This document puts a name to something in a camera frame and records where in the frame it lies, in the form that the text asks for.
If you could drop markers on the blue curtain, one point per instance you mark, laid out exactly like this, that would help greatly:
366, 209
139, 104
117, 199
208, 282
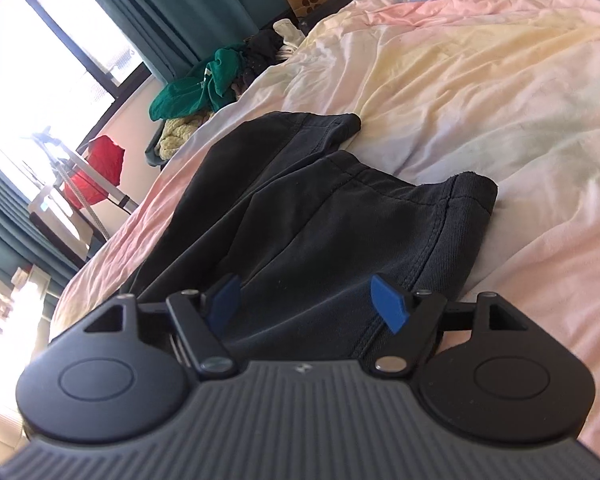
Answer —
0, 220
170, 10

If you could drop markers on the white stand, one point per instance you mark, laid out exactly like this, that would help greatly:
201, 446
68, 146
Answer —
55, 210

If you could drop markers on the white desk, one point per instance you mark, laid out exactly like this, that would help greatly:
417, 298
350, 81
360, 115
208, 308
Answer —
25, 320

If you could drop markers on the white cloth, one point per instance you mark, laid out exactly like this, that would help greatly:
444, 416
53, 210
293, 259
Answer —
290, 32

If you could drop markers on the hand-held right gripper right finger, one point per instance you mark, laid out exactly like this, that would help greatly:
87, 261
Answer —
387, 305

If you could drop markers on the dark framed window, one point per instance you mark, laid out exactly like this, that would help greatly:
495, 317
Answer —
30, 60

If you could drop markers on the standing garment steamer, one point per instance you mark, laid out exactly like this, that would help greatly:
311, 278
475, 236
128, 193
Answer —
105, 187

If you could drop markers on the bed with pastel sheet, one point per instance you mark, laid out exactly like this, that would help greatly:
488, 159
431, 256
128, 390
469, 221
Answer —
480, 110

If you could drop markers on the red hanging garment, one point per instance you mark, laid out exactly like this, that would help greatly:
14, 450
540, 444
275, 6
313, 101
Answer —
102, 160

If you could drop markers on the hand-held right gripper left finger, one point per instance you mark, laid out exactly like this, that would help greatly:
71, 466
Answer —
222, 305

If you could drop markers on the dark clothes pile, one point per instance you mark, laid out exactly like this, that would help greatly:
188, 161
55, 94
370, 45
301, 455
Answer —
260, 45

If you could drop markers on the white box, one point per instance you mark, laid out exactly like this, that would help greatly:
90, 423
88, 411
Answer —
35, 277

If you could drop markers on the pale yellow knit cloth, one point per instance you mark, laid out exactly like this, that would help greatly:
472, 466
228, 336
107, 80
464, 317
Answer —
180, 132

